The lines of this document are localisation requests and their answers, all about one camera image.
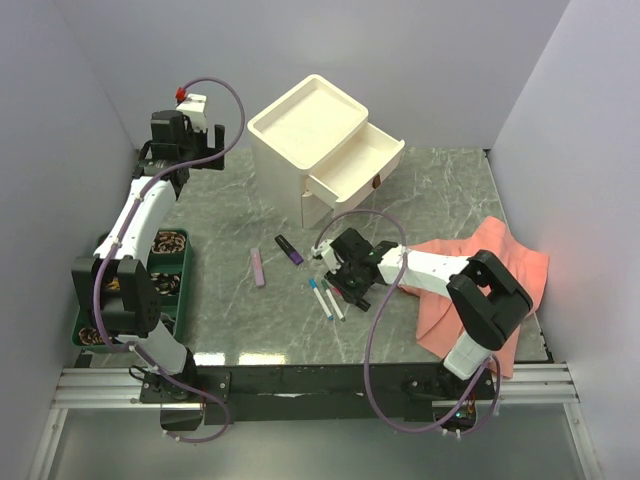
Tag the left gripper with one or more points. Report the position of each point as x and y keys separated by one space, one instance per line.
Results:
x=202 y=137

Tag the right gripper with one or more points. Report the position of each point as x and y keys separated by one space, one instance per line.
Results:
x=353 y=295

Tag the white top drawer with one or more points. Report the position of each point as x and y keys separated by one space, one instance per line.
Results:
x=356 y=169

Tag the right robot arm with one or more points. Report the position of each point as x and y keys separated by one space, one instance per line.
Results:
x=488 y=299

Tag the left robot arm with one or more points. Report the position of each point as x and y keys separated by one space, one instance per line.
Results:
x=113 y=286

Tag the green cap white marker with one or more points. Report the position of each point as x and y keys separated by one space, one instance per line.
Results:
x=333 y=301

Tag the blue cap white marker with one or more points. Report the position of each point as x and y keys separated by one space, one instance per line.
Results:
x=320 y=299

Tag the white drawer cabinet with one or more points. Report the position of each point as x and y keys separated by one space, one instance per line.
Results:
x=293 y=136

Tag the pink cloth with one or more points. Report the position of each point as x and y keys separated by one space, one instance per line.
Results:
x=438 y=324

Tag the black purple highlighter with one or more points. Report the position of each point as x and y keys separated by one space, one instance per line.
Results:
x=289 y=250

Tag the pink lilac highlighter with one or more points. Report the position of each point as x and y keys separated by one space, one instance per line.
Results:
x=257 y=267

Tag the green compartment tray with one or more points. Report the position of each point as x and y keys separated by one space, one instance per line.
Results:
x=170 y=266

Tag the black base bar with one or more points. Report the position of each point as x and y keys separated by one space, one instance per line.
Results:
x=301 y=392

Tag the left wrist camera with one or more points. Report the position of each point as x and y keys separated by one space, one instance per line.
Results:
x=192 y=105

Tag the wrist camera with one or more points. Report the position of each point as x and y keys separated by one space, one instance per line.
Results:
x=328 y=255
x=192 y=105

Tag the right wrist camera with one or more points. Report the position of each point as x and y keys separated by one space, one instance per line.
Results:
x=328 y=255

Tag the aluminium rail frame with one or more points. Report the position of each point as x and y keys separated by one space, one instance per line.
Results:
x=531 y=426

